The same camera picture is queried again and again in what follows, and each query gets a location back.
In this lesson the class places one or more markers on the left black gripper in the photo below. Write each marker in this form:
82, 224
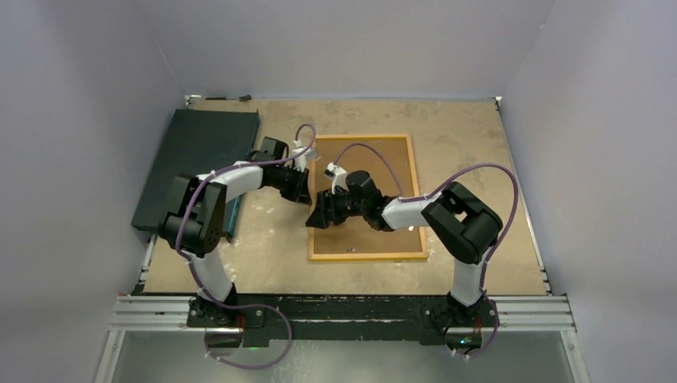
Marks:
300, 192

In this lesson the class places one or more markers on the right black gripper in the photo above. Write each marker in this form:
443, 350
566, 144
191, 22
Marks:
326, 209

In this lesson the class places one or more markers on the yellow picture frame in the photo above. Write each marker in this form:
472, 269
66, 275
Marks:
370, 258

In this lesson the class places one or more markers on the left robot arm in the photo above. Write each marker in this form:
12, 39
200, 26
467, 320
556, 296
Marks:
193, 222

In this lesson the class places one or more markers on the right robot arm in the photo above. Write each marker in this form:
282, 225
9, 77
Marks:
467, 227

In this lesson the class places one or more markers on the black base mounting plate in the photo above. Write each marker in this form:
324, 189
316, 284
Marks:
425, 319

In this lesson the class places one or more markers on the dark blue flat box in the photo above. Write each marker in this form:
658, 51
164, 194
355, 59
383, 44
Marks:
195, 142

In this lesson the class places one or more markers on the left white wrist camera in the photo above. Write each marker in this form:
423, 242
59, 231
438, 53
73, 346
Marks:
302, 154

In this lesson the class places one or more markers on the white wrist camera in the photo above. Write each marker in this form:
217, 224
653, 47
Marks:
302, 154
337, 175

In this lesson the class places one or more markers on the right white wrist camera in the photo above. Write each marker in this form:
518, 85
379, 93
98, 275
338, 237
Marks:
337, 175

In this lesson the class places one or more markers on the aluminium rail frame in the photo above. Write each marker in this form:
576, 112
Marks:
523, 314

